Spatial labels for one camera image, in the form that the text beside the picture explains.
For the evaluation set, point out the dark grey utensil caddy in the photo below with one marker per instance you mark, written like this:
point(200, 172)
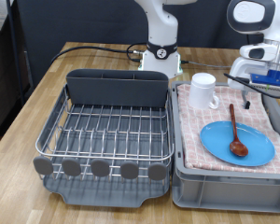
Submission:
point(115, 90)

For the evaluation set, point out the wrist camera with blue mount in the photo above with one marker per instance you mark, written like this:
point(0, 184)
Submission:
point(270, 77)

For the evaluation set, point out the black metal pole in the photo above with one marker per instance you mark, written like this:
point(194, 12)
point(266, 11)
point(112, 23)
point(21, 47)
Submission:
point(15, 53)

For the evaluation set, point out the grey dish drying rack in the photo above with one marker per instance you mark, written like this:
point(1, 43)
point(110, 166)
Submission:
point(115, 196)

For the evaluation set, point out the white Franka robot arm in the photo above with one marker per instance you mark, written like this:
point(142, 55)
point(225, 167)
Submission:
point(161, 28)

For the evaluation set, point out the dark wooden cabinet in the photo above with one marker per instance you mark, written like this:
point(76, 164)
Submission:
point(0, 77)

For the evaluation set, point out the brown wooden spoon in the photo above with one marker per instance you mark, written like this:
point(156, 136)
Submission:
point(238, 148)

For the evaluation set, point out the grey plastic crate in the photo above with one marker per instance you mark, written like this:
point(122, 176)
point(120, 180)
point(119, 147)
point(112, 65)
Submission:
point(233, 194)

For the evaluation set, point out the black backdrop curtain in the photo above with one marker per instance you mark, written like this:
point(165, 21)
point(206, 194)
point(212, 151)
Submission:
point(84, 21)

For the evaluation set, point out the white ceramic mug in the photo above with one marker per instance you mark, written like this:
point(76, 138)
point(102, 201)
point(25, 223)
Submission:
point(200, 93)

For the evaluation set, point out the pink checkered dish towel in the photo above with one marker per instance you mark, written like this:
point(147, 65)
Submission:
point(202, 124)

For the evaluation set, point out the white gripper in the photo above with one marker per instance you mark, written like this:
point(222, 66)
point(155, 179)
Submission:
point(239, 70)

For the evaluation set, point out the blue plastic plate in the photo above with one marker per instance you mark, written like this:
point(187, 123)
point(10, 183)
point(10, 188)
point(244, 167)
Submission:
point(217, 137)

